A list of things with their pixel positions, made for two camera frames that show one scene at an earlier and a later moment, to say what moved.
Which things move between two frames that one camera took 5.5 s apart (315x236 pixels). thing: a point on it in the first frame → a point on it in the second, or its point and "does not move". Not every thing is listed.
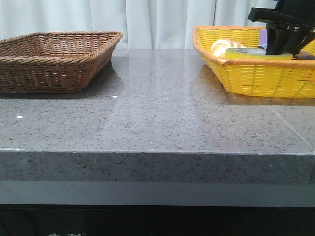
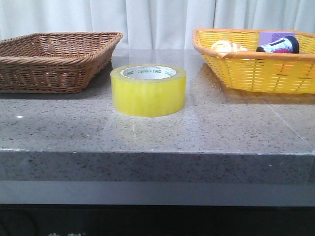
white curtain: x=145 y=24 does not move
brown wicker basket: x=54 y=62 does not move
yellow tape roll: x=253 y=53 → x=148 y=90
